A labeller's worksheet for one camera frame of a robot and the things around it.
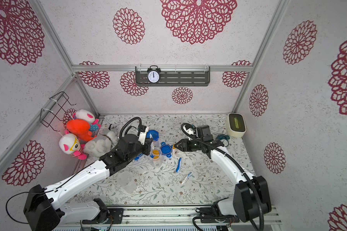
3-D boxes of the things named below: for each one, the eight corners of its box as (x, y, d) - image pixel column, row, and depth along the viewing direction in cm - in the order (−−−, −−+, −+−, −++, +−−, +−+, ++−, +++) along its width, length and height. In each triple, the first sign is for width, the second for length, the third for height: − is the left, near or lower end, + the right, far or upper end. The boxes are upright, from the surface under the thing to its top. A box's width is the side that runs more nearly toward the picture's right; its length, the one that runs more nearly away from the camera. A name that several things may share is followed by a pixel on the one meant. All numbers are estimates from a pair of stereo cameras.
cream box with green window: (228, 138, 108) (231, 132, 102) (222, 119, 120) (225, 112, 115) (247, 138, 108) (251, 132, 102) (239, 119, 120) (242, 112, 115)
